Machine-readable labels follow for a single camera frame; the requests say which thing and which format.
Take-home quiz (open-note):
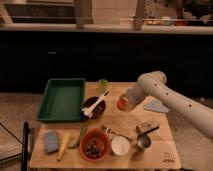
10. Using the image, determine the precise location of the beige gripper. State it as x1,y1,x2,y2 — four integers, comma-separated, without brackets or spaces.
118,90,140,112

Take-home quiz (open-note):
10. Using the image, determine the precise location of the red orange apple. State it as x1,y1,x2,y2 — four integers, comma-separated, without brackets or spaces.
117,99,127,111

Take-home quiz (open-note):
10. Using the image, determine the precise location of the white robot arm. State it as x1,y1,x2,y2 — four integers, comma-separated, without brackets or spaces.
117,71,213,139

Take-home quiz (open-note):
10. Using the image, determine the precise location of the green plastic tray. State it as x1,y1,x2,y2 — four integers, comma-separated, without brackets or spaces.
37,78,85,123

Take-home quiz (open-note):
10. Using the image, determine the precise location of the grey triangular cloth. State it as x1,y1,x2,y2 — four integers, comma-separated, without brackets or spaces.
143,100,169,113

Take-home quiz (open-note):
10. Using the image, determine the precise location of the small green cup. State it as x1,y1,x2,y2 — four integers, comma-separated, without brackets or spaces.
98,79,108,93

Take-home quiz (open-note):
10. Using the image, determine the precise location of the dark brown bowl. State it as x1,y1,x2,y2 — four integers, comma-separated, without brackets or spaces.
83,96,106,119

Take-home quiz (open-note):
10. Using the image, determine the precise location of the metal fork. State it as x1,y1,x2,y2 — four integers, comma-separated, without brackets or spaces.
101,125,132,142

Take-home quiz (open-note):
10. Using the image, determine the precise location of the white round cup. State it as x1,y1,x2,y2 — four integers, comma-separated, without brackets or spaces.
111,136,130,156

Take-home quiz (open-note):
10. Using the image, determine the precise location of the orange bowl with berries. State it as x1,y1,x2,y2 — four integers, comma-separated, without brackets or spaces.
79,128,110,162

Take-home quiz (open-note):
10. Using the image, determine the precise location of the yellow corn cob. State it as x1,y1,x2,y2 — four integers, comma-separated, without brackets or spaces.
57,132,70,161

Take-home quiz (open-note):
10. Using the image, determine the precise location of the blue grey sponge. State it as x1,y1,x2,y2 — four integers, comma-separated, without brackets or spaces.
44,131,59,154

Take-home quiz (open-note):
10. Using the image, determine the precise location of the metal measuring cup black handle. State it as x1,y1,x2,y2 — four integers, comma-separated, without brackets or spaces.
135,128,157,151

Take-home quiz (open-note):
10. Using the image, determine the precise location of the black chair frame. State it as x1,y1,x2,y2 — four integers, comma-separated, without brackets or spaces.
0,122,29,171

